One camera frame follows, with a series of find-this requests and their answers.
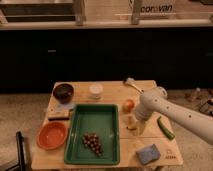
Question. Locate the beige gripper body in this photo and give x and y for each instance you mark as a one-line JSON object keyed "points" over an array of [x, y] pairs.
{"points": [[140, 126]]}

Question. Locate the yellow banana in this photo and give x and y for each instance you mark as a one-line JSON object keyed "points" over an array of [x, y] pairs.
{"points": [[131, 123]]}

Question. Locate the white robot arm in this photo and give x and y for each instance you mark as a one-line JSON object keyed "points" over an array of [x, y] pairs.
{"points": [[155, 100]]}

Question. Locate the dark brown bowl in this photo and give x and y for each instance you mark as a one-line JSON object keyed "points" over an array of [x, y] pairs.
{"points": [[63, 93]]}

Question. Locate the red orange bowl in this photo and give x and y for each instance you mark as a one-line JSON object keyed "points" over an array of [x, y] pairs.
{"points": [[52, 135]]}

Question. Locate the orange red apple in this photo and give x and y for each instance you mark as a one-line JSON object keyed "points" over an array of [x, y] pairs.
{"points": [[128, 105]]}

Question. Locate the green cucumber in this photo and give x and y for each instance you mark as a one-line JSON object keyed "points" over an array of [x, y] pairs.
{"points": [[165, 130]]}

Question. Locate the green plastic tray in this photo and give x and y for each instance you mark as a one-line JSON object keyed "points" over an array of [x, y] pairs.
{"points": [[101, 119]]}

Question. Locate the bunch of dark grapes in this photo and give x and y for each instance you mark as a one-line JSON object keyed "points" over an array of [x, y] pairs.
{"points": [[92, 142]]}

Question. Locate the white cup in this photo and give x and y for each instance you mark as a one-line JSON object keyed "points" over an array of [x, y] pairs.
{"points": [[96, 91]]}

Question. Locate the light blue cloth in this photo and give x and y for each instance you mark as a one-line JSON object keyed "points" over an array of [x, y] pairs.
{"points": [[68, 106]]}

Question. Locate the wooden block brush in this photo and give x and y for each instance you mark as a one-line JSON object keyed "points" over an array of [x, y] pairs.
{"points": [[58, 115]]}

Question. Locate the convan labelled box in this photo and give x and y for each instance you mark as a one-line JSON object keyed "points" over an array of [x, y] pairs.
{"points": [[156, 8]]}

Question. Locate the black chair frame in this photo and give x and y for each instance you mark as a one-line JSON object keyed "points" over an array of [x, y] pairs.
{"points": [[19, 164]]}

